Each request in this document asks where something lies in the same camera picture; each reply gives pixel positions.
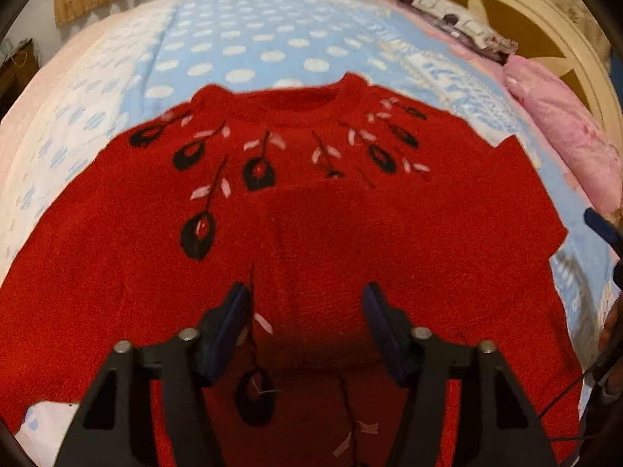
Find white patterned pillow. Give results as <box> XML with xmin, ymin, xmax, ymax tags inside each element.
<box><xmin>391</xmin><ymin>0</ymin><xmax>519</xmax><ymax>64</ymax></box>

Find pink quilt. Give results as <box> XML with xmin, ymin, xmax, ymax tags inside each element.
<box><xmin>503</xmin><ymin>55</ymin><xmax>622</xmax><ymax>214</ymax></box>

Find blue polka dot bedspread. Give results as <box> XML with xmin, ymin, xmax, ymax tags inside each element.
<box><xmin>1</xmin><ymin>0</ymin><xmax>617</xmax><ymax>466</ymax></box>

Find cream wooden headboard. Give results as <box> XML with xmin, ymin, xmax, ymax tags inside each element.
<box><xmin>451</xmin><ymin>0</ymin><xmax>622</xmax><ymax>149</ymax></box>

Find red knit sweater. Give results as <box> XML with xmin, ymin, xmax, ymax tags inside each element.
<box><xmin>1</xmin><ymin>74</ymin><xmax>581</xmax><ymax>466</ymax></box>

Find dark wooden desk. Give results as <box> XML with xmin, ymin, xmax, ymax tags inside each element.
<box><xmin>0</xmin><ymin>38</ymin><xmax>40</xmax><ymax>117</ymax></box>

